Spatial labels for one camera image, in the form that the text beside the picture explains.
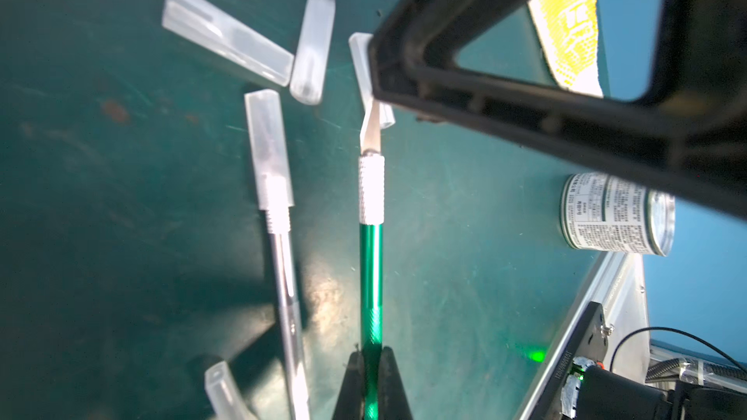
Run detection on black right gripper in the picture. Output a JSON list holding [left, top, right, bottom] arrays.
[[369, 0, 746, 217]]

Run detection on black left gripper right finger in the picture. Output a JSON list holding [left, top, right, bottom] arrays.
[[377, 346, 414, 420]]

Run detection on translucent knife cap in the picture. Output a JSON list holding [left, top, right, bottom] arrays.
[[204, 361, 255, 420], [290, 0, 336, 106], [161, 0, 295, 87], [348, 32, 396, 130]]

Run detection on yellow work glove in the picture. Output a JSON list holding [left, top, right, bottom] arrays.
[[528, 0, 603, 98]]

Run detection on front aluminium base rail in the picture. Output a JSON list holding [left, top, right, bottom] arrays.
[[516, 252, 650, 419]]

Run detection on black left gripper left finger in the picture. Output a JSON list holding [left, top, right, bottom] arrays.
[[331, 351, 365, 420]]

